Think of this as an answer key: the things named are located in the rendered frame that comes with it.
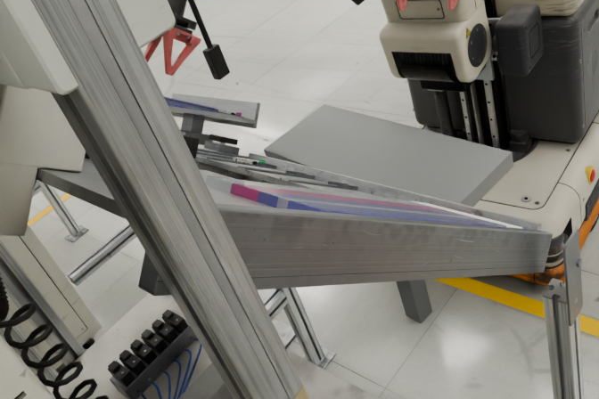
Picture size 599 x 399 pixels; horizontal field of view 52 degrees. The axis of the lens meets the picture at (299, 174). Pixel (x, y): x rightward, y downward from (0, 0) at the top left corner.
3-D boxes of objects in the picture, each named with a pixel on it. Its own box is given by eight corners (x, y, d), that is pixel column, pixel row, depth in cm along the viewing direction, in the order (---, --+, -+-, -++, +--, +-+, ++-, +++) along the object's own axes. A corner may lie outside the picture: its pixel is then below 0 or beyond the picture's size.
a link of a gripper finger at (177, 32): (160, 69, 98) (172, 13, 98) (135, 67, 103) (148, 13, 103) (192, 80, 103) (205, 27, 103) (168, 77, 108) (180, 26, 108)
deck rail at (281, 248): (530, 269, 94) (540, 230, 94) (544, 272, 93) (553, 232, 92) (136, 287, 41) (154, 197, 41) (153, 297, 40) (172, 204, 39)
